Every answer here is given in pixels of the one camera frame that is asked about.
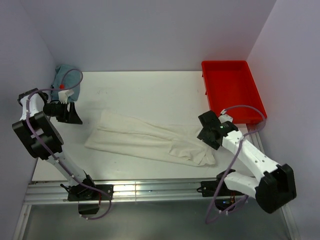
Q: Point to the teal folded cloth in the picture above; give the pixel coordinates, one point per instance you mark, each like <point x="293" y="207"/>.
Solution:
<point x="67" y="76"/>

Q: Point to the white t shirt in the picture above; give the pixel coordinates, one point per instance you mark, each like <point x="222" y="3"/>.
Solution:
<point x="125" y="135"/>

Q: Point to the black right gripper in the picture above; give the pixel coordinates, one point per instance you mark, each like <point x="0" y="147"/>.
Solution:
<point x="203" y="135"/>

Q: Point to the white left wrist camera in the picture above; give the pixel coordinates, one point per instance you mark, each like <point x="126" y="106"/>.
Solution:
<point x="63" y="94"/>

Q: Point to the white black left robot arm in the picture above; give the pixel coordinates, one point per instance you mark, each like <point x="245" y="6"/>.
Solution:
<point x="43" y="141"/>

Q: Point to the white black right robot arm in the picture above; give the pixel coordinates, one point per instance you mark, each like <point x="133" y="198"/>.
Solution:
<point x="272" y="184"/>

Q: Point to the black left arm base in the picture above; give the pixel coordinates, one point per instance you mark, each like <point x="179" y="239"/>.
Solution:
<point x="89" y="200"/>

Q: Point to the red plastic bin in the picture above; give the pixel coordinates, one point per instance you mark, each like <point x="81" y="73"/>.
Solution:
<point x="230" y="83"/>

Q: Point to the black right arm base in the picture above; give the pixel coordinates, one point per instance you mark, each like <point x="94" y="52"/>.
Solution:
<point x="225" y="197"/>

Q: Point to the aluminium rail frame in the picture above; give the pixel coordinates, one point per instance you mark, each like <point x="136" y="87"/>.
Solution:
<point x="134" y="179"/>

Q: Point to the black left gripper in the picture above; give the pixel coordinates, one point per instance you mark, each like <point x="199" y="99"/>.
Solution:
<point x="71" y="116"/>

